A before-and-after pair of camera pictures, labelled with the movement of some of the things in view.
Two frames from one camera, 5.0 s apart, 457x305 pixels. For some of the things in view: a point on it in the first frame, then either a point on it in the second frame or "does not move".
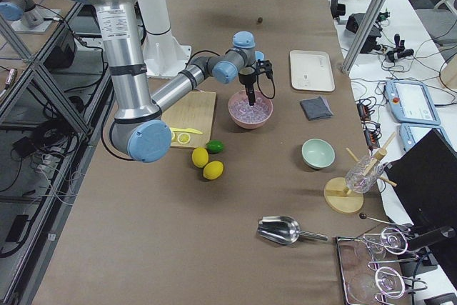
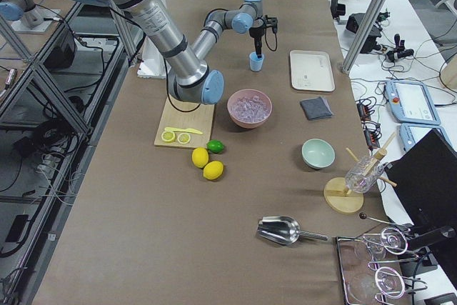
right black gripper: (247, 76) to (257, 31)
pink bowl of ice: (250, 116) does not move
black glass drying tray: (368, 265) does not move
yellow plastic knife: (186, 130) does not move
